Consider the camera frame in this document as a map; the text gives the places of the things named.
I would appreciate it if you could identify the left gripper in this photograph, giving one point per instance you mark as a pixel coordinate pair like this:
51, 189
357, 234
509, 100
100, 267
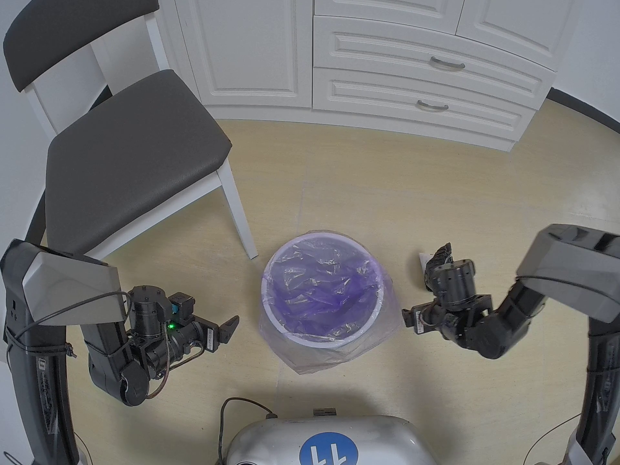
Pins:
179, 342

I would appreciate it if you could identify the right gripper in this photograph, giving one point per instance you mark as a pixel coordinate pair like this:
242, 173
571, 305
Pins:
436, 322

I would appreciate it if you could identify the black plastic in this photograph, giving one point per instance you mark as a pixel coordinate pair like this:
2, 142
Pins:
441, 255

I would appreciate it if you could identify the purple plastic bag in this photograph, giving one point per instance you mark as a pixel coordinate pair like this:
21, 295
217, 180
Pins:
319, 288

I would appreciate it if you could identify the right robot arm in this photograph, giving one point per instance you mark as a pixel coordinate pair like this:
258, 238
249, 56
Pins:
571, 269

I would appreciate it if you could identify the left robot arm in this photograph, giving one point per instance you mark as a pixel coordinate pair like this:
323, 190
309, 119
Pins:
63, 284

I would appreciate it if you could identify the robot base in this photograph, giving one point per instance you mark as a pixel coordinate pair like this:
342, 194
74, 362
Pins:
271, 443

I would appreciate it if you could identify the white trash bin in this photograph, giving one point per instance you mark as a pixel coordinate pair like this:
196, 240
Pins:
319, 356

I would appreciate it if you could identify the crumpled white paper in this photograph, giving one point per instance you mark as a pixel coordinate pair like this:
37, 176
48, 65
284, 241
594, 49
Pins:
423, 259

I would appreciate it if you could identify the white chair dark grey seat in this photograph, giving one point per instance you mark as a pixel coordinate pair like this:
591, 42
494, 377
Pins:
135, 153

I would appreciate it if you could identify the white wardrobe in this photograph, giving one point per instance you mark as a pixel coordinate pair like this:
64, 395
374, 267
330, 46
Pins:
252, 32

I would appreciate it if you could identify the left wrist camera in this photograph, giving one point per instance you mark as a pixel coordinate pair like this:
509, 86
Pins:
183, 305

